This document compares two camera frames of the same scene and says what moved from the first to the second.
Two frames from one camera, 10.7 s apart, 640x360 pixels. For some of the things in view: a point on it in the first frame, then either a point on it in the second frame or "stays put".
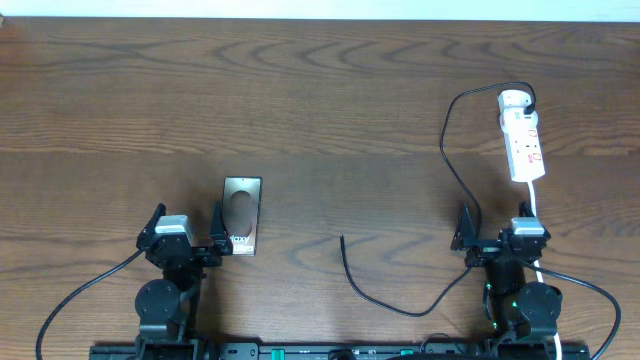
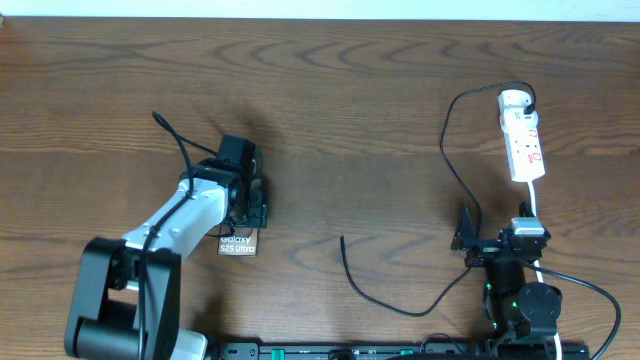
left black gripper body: (198, 253) → (256, 209)
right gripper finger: (465, 233) stays put
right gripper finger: (525, 209) stays put
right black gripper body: (484, 253) stays put
